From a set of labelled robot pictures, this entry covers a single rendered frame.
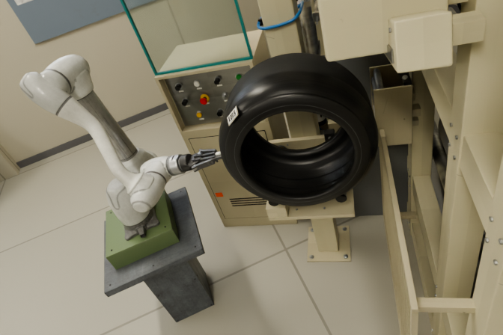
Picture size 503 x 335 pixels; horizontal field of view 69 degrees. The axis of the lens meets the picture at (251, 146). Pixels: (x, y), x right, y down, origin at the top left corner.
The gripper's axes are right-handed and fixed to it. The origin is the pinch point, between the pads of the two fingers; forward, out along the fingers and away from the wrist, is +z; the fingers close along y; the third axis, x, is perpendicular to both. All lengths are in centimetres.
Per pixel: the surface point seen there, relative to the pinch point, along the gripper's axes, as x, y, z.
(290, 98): -25.9, -13.3, 39.5
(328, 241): 104, 28, 17
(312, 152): 18.9, 12.8, 32.2
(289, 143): 21.3, 25.3, 19.5
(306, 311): 113, -11, 1
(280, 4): -42, 28, 38
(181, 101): -2, 56, -40
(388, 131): 23, 21, 65
